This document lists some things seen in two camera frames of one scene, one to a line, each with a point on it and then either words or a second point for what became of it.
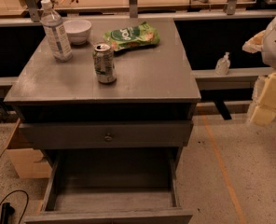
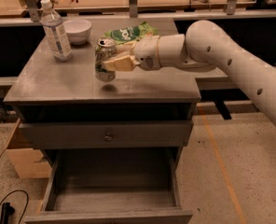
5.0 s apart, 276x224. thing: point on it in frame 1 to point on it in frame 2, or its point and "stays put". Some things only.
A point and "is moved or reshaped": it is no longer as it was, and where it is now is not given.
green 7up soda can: x=103 y=59 is moved or reshaped
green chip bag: x=136 y=35 stays put
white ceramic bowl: x=77 y=30 stays put
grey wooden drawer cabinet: x=115 y=120 stays put
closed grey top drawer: x=48 y=135 stays put
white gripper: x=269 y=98 to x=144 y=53
